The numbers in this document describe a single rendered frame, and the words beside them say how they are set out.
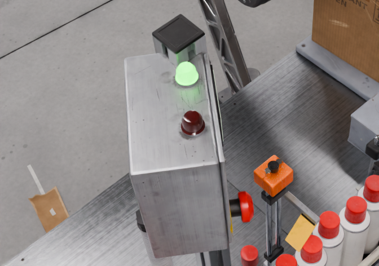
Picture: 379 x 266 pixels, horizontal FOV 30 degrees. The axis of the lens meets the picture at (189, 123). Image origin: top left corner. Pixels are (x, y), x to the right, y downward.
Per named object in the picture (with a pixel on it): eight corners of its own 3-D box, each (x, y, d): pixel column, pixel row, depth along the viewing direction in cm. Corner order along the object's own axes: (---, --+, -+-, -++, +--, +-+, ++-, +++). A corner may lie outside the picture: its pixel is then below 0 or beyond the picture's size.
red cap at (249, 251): (245, 249, 138) (244, 242, 135) (261, 256, 136) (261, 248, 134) (238, 264, 136) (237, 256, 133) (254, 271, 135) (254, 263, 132)
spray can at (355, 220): (349, 281, 126) (360, 224, 110) (326, 263, 129) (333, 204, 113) (367, 261, 128) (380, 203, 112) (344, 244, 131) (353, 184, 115)
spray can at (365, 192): (365, 261, 128) (378, 202, 112) (343, 242, 131) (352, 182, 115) (383, 242, 130) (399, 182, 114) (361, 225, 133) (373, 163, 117)
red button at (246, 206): (229, 214, 84) (255, 211, 84) (225, 187, 86) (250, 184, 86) (231, 230, 87) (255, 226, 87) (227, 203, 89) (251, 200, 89)
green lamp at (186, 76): (176, 89, 79) (174, 76, 77) (175, 72, 81) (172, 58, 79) (199, 86, 79) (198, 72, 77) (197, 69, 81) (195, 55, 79)
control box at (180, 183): (154, 260, 88) (128, 176, 73) (146, 149, 98) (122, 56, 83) (235, 249, 87) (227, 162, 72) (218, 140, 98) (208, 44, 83)
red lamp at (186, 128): (182, 139, 75) (180, 126, 73) (180, 120, 76) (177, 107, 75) (206, 136, 75) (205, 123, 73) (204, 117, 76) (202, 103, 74)
